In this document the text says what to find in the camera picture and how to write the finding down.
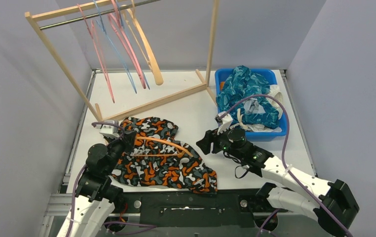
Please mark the wooden clothes rack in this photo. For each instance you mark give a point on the wooden clothes rack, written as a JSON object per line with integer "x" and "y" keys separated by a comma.
{"x": 177, "y": 29}

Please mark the white shorts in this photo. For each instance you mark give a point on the white shorts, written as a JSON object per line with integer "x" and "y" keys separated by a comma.
{"x": 261, "y": 114}

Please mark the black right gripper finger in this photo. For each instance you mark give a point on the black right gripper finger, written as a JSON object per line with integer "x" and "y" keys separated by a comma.
{"x": 207, "y": 140}
{"x": 205, "y": 147}

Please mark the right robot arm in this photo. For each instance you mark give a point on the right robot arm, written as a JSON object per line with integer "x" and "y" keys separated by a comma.
{"x": 331, "y": 204}

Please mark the wooden hanger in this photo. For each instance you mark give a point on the wooden hanger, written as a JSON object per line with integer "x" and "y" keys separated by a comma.
{"x": 142, "y": 42}

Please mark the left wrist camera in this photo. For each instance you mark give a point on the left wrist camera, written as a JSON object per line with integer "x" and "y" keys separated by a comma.
{"x": 110, "y": 129}

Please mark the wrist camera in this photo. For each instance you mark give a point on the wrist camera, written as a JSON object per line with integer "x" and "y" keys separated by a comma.
{"x": 224, "y": 121}
{"x": 110, "y": 129}

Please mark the light blue hanger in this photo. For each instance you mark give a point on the light blue hanger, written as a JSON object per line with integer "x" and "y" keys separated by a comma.
{"x": 121, "y": 60}
{"x": 128, "y": 28}

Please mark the orange camouflage shorts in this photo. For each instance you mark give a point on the orange camouflage shorts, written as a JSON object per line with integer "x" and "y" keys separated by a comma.
{"x": 158, "y": 159}

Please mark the dark blue leaf print shorts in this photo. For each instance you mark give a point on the dark blue leaf print shorts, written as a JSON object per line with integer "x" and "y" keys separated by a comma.
{"x": 241, "y": 82}

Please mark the thick pink hanger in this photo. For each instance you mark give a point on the thick pink hanger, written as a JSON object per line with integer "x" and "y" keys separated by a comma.
{"x": 117, "y": 26}

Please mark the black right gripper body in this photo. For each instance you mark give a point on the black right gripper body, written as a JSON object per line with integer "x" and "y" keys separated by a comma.
{"x": 221, "y": 142}

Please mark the blue plastic bin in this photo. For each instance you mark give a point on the blue plastic bin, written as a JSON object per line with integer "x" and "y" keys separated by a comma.
{"x": 264, "y": 136}

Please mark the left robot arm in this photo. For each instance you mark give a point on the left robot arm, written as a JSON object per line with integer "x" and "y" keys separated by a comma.
{"x": 94, "y": 197}

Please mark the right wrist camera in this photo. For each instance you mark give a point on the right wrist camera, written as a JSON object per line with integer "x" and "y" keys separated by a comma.
{"x": 224, "y": 121}

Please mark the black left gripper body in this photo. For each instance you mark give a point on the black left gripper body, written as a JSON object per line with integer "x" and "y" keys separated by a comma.
{"x": 128, "y": 139}

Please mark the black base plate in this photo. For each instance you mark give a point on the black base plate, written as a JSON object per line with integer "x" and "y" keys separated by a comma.
{"x": 184, "y": 209}

